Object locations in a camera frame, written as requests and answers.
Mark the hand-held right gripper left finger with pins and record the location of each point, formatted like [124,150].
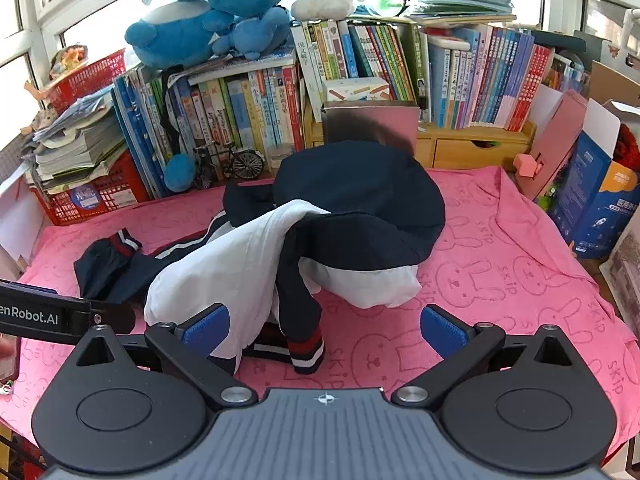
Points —
[207,329]

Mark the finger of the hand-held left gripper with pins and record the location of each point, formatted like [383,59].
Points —
[114,317]

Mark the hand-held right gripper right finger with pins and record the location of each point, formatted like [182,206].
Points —
[442,332]

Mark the navy white jacket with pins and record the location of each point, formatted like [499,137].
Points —
[360,195]

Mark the pink rabbit print towel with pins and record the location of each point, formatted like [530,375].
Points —
[500,270]

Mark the white board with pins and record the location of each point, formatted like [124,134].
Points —
[15,215]

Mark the red plastic crate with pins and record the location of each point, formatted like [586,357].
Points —
[95,195]

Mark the blue plush ball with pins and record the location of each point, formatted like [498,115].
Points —
[180,172]

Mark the black model bicycle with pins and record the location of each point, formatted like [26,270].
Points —
[245,162]

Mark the stack of magazines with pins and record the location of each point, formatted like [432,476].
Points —
[75,145]

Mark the clear plastic jar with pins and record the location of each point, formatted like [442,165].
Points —
[280,159]

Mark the wooden drawer organizer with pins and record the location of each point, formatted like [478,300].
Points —
[475,147]

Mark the framed picture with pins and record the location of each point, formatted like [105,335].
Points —
[625,275]

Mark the blue printed carton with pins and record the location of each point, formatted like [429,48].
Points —
[590,195]

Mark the row of children's books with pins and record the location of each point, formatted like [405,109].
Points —
[225,110]
[370,50]
[490,75]

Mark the shiny pink box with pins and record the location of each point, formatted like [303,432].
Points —
[370,122]

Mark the pink cardboard box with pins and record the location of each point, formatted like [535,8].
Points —
[560,135]

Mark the red plastic basket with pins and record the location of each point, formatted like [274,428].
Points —
[90,80]

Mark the white printed carton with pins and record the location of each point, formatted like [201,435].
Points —
[357,89]

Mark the blue whale plush toy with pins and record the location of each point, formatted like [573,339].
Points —
[170,37]

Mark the brown cardboard box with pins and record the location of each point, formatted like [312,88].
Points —
[612,82]

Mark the small blue plush toy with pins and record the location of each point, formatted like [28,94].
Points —
[255,30]

